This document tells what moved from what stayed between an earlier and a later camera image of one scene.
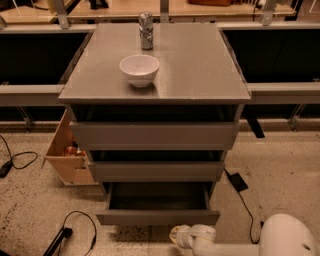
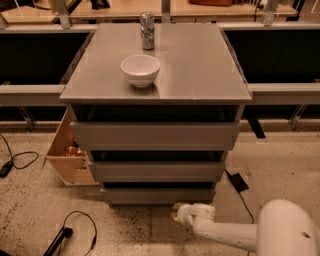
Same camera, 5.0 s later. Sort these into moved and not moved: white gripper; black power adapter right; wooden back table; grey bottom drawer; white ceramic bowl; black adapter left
Moved: white gripper; grey bottom drawer
Not moved: black power adapter right; white ceramic bowl; wooden back table; black adapter left
